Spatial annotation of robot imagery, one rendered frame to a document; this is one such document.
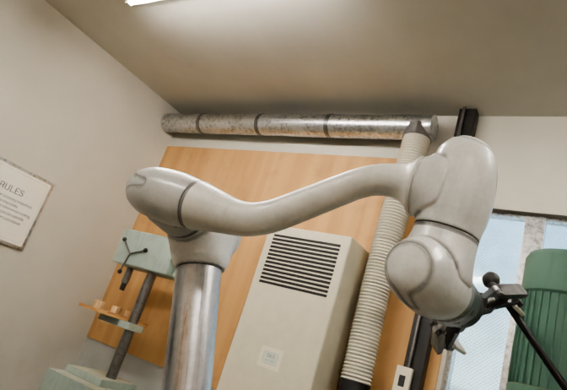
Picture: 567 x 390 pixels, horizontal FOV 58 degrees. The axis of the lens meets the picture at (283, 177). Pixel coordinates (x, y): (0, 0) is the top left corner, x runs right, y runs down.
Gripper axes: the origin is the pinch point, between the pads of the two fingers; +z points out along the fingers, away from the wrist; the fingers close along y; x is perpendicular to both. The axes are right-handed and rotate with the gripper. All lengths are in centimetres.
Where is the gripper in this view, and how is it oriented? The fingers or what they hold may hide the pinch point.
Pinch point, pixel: (488, 327)
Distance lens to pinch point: 112.6
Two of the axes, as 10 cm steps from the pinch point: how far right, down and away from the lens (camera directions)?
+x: -3.4, -6.6, 6.7
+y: 7.5, -6.2, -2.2
